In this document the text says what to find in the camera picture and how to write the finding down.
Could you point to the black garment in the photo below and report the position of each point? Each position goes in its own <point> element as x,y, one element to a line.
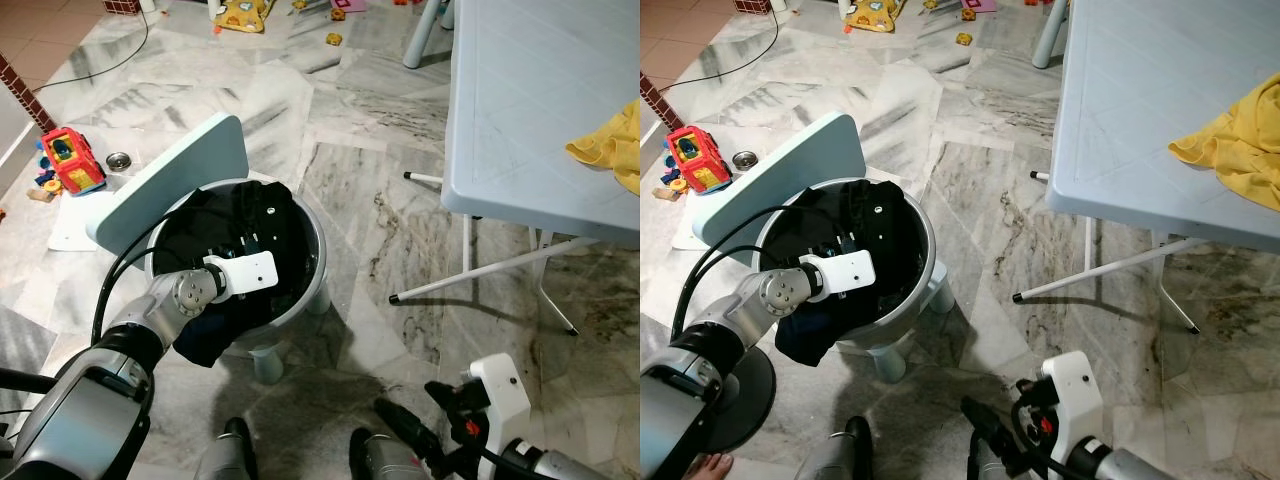
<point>250,215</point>
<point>870,215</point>

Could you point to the black round disc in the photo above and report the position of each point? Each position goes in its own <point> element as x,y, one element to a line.
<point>745,400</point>

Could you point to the red brick pattern structure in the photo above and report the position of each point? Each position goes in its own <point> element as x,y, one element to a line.
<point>25,95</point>
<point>655,100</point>

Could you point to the grey round laundry basket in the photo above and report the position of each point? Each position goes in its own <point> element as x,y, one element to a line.
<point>925,250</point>
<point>312,270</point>

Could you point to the person bare foot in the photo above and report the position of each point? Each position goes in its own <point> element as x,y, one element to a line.
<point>712,466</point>

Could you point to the pink toy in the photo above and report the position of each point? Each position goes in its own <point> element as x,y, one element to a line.
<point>345,5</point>
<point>978,5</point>

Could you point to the small brown toy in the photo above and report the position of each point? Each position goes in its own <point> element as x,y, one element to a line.
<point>334,39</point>
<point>964,39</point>

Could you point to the yellow plastic toy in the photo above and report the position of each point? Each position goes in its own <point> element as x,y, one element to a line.
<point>873,15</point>
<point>243,15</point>

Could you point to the pale grey basket lid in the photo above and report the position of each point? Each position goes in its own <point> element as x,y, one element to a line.
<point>790,170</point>
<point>170,185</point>

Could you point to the yellow garment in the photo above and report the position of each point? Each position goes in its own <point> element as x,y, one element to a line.
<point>1240,140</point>
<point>610,150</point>

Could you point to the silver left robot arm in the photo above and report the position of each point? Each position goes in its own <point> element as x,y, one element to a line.
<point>735,320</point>
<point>130,325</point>

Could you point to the dark navy cloth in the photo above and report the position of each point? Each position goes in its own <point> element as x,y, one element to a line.
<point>205,340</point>
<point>810,340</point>

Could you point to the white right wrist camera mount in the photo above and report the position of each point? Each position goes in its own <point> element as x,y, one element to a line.
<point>505,395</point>
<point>1075,395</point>

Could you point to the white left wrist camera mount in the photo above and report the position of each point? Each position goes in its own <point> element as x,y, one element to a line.
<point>848,270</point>
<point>245,273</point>

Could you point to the red toy truck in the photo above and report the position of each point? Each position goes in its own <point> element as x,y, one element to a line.
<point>700,162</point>
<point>75,165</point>

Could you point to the pale grey folding table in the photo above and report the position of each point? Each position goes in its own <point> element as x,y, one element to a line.
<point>1150,100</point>
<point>540,100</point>

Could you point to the pale grey furniture leg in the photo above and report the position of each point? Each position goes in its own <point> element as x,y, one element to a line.
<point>425,35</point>
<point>1050,35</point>

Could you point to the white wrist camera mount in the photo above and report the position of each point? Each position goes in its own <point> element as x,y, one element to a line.
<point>245,273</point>
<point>505,395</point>
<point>1075,395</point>
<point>848,270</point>

